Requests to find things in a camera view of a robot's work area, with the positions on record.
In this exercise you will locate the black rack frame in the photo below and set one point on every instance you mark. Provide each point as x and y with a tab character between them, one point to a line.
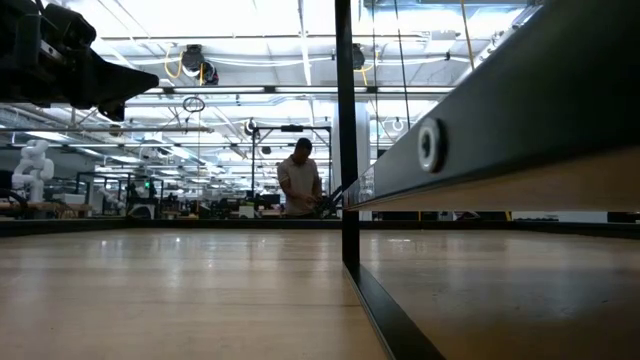
550	115

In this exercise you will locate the white robot figure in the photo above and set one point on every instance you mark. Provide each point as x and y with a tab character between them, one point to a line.
32	170

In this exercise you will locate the white shelf label sticker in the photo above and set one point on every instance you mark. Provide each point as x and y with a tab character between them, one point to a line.
366	185

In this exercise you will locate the person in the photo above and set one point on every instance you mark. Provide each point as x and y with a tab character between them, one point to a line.
300	185

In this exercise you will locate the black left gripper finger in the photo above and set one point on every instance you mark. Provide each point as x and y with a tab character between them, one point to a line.
120	75
117	94

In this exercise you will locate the silver shelf bolt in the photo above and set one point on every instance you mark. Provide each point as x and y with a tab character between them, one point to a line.
423	145

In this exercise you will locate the black metal table frame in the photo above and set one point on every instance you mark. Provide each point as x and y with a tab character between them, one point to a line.
150	227

